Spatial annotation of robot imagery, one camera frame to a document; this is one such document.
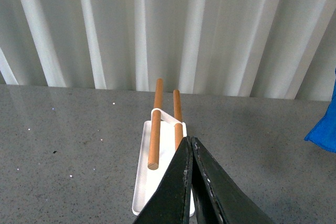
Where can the white curtain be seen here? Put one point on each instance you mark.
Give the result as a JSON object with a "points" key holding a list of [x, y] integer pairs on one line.
{"points": [[250, 48]]}

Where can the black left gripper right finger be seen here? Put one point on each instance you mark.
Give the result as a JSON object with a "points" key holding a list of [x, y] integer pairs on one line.
{"points": [[217, 198]]}

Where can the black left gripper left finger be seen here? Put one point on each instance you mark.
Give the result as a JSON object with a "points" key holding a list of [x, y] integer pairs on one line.
{"points": [[171, 201]]}

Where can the white rack with wooden rods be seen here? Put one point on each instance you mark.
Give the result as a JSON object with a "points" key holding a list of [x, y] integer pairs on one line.
{"points": [[161, 137]]}

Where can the blue microfiber cloth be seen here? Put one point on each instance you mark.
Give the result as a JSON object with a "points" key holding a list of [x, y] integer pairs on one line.
{"points": [[323, 133]]}

